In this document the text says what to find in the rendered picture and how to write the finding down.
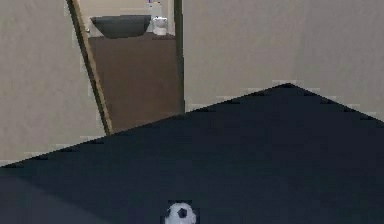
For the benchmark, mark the black and white football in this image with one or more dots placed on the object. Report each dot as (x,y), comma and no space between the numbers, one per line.
(180,215)

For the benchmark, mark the brown wooden door frame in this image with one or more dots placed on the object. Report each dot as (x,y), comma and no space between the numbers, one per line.
(91,66)

